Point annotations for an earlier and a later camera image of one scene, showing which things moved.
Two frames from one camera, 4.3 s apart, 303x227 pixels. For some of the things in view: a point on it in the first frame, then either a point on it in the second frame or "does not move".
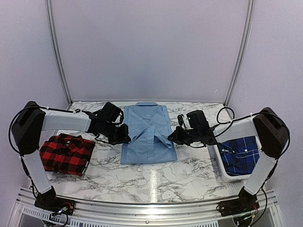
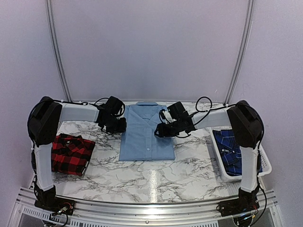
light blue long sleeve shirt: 149,126 does not move
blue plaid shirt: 239,156 does not move
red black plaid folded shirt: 66,153 does not move
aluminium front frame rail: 25,213 does not move
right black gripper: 177,138 to 162,131
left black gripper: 123,137 to 121,128
